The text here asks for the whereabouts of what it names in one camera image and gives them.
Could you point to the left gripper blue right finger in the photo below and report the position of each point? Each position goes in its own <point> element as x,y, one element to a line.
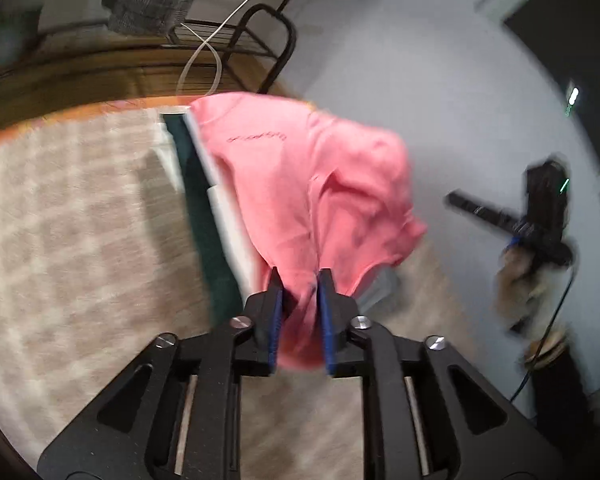
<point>341,357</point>

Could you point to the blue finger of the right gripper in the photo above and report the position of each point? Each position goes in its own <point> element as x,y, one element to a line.
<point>484,212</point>

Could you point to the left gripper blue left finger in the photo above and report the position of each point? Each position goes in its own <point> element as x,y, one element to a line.
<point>265,310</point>

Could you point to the pink t-shirt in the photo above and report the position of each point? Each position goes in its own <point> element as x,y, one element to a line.
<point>314,191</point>

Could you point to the black metal clothes rack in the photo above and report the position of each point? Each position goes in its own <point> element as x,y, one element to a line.
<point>78,59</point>

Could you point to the right gloved hand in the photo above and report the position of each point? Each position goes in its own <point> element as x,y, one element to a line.
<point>525,298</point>

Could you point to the dark green folded garment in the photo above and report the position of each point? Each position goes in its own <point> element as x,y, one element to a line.
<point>225,298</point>

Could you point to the light blue folded garment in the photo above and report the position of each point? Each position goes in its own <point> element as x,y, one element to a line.
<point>378,290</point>

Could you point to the white folded garment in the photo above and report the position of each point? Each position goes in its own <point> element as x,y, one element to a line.
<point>241,255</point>

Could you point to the plaid beige blanket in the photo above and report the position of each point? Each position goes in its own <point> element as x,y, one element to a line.
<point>96,259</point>

